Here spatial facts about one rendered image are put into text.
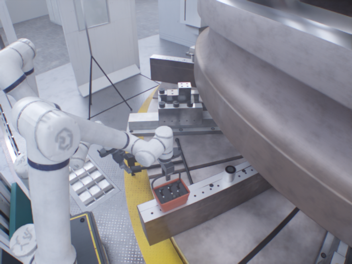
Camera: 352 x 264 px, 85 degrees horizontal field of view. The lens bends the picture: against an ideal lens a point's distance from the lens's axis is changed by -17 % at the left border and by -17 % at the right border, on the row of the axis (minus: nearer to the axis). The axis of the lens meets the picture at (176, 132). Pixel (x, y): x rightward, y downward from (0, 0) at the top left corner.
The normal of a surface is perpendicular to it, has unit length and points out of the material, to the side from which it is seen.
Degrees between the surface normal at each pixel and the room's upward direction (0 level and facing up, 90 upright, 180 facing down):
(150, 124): 72
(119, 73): 37
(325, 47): 90
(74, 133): 89
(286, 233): 0
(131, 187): 0
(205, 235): 0
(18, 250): 8
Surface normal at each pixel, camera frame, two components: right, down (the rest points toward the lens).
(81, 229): 0.00, -0.76
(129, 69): 0.42, -0.33
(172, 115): 0.06, 0.64
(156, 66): -0.33, 0.61
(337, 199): -0.78, 0.40
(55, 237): 0.54, 0.40
